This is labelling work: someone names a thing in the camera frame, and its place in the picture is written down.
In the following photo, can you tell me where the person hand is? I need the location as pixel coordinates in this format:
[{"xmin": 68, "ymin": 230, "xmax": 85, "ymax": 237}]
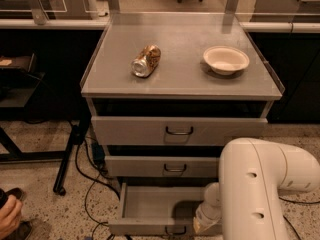
[{"xmin": 0, "ymin": 195, "xmax": 23, "ymax": 240}]

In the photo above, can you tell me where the grey bottom drawer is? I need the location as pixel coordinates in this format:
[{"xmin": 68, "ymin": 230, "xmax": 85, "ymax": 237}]
[{"xmin": 109, "ymin": 183, "xmax": 204, "ymax": 237}]

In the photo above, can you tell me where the grey drawer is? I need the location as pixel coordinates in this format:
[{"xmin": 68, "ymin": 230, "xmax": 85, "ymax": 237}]
[
  {"xmin": 92, "ymin": 99, "xmax": 267, "ymax": 146},
  {"xmin": 105, "ymin": 146, "xmax": 222, "ymax": 178},
  {"xmin": 109, "ymin": 183, "xmax": 204, "ymax": 237}
]

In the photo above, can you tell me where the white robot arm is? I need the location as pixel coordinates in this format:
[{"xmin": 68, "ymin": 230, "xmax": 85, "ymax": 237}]
[{"xmin": 193, "ymin": 138, "xmax": 320, "ymax": 240}]

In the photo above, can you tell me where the grey middle drawer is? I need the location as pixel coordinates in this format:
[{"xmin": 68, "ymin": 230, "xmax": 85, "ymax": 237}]
[{"xmin": 105, "ymin": 146, "xmax": 222, "ymax": 178}]

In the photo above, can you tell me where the grey top drawer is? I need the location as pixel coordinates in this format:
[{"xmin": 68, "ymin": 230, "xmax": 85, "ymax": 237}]
[{"xmin": 92, "ymin": 99, "xmax": 267, "ymax": 146}]

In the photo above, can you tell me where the grey drawer cabinet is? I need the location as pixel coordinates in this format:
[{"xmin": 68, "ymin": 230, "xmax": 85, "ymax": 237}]
[{"xmin": 82, "ymin": 13, "xmax": 282, "ymax": 187}]

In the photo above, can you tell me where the dark shoe upper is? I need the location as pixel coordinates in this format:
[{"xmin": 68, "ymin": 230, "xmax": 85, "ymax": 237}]
[{"xmin": 6, "ymin": 187, "xmax": 25, "ymax": 201}]

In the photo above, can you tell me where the dark shoe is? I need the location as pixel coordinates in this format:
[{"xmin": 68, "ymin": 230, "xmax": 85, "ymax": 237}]
[
  {"xmin": 7, "ymin": 221, "xmax": 32, "ymax": 240},
  {"xmin": 6, "ymin": 187, "xmax": 25, "ymax": 201}
]

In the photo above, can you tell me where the dark shoe lower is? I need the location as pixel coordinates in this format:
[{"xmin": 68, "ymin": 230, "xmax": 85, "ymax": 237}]
[{"xmin": 7, "ymin": 221, "xmax": 32, "ymax": 240}]

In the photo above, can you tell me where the black side shelf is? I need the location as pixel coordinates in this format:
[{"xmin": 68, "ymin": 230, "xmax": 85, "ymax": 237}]
[{"xmin": 0, "ymin": 54, "xmax": 45, "ymax": 108}]

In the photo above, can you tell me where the crushed gold soda can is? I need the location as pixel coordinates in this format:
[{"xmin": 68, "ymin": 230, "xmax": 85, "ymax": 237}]
[{"xmin": 131, "ymin": 45, "xmax": 161, "ymax": 78}]

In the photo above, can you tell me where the white paper bowl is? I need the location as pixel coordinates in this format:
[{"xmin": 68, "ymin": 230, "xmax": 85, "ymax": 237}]
[{"xmin": 203, "ymin": 46, "xmax": 250, "ymax": 75}]

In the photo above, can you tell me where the black floor cable left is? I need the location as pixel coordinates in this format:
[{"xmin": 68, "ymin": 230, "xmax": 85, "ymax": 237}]
[{"xmin": 74, "ymin": 138, "xmax": 121, "ymax": 240}]

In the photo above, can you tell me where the black floor cable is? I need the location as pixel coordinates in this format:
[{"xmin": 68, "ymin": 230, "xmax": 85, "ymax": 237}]
[
  {"xmin": 278, "ymin": 195, "xmax": 320, "ymax": 240},
  {"xmin": 74, "ymin": 138, "xmax": 121, "ymax": 240}
]

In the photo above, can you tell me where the black table leg frame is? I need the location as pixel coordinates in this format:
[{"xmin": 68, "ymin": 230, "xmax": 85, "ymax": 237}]
[{"xmin": 0, "ymin": 120, "xmax": 89, "ymax": 196}]

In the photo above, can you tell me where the white horizontal rail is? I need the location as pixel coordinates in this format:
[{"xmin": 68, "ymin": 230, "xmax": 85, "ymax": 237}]
[{"xmin": 0, "ymin": 19, "xmax": 320, "ymax": 34}]

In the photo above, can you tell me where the black floor cable right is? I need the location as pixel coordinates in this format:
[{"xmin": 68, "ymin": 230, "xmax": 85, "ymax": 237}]
[{"xmin": 278, "ymin": 195, "xmax": 320, "ymax": 240}]

